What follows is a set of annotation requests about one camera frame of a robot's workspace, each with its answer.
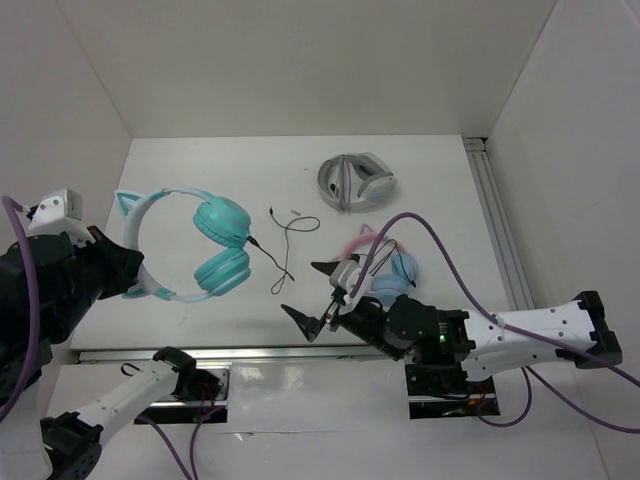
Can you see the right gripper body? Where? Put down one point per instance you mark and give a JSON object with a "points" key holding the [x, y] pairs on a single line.
{"points": [[363, 323]]}

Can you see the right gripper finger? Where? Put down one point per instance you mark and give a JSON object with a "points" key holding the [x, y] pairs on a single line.
{"points": [[334, 270], [310, 327]]}

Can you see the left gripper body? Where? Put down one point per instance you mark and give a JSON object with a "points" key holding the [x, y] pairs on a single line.
{"points": [[96, 275]]}

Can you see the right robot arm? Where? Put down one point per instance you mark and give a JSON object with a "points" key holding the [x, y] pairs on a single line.
{"points": [[464, 343]]}

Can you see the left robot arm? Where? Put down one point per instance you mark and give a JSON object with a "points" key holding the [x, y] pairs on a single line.
{"points": [[51, 426]]}

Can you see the pink blue cat-ear headphones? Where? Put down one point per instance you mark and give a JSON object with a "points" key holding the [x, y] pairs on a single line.
{"points": [[394, 271]]}

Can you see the grey white folded headphones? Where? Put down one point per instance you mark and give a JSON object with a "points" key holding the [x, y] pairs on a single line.
{"points": [[355, 182]]}

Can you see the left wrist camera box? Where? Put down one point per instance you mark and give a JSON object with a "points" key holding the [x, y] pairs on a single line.
{"points": [[60, 213]]}

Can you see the aluminium rail front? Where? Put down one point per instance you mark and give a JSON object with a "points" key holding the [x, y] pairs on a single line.
{"points": [[242, 354]]}

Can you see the aluminium rail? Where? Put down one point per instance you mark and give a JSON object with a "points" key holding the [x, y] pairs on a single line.
{"points": [[242, 354], [509, 262]]}

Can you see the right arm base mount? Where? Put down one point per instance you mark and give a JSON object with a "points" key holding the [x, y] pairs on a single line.
{"points": [[440, 394]]}

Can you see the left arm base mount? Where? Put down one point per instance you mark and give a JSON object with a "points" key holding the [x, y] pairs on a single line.
{"points": [[206, 400]]}

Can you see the aluminium rail right side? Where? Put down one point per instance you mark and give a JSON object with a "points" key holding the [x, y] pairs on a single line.
{"points": [[509, 262]]}

